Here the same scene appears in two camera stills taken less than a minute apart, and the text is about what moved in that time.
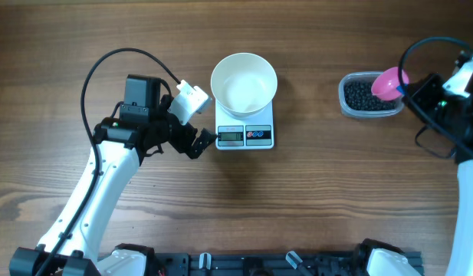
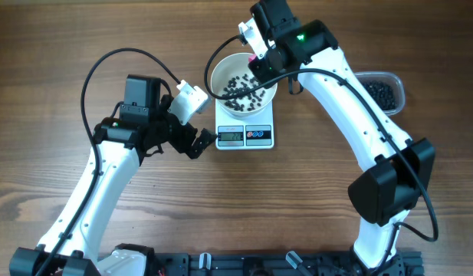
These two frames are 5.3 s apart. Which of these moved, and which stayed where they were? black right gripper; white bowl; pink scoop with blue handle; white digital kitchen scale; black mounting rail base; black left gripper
Moved: pink scoop with blue handle; black right gripper
Stayed: white digital kitchen scale; black left gripper; white bowl; black mounting rail base
